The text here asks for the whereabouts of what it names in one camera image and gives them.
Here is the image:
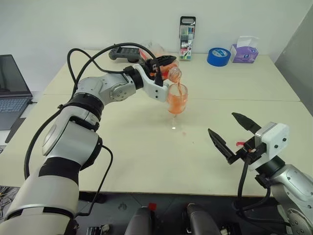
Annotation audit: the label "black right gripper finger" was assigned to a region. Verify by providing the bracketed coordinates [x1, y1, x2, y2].
[207, 128, 237, 165]
[231, 112, 262, 135]

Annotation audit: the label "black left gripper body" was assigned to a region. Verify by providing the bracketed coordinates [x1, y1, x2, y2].
[144, 58, 160, 75]

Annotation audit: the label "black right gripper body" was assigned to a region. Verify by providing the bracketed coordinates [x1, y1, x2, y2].
[225, 137, 268, 170]

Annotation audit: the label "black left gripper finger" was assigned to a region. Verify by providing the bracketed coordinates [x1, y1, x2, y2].
[156, 55, 178, 68]

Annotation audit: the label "plastic bottle with orange liquid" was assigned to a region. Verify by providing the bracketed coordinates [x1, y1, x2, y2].
[144, 41, 183, 83]

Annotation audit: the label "clear wine glass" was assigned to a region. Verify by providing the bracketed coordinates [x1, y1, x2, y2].
[166, 83, 190, 131]

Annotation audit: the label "grey handheld game controller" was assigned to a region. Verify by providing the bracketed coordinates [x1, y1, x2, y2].
[108, 47, 148, 63]

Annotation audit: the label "marker pen pack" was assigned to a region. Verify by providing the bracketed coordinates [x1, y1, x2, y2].
[179, 16, 197, 62]

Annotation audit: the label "blue tape roll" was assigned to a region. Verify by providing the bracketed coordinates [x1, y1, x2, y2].
[206, 47, 232, 67]

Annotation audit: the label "purple tissue box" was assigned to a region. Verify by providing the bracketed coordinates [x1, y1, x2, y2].
[229, 35, 260, 64]

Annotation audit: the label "dark grey rounded shape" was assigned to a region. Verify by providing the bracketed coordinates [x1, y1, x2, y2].
[124, 206, 160, 235]
[184, 202, 221, 235]

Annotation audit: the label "grey laptop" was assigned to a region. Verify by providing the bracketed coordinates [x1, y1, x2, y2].
[0, 54, 33, 131]

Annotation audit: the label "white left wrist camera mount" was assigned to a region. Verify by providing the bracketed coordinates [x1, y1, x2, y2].
[133, 64, 170, 103]

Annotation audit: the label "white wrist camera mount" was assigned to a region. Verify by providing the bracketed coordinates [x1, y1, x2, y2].
[247, 121, 290, 172]
[133, 64, 170, 103]

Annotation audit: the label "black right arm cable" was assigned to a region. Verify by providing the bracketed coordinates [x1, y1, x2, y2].
[232, 155, 292, 226]

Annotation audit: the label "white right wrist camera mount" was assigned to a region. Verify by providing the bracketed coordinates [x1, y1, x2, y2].
[247, 121, 290, 172]

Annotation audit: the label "tangled floor cables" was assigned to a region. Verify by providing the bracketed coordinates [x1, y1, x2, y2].
[0, 185, 21, 221]

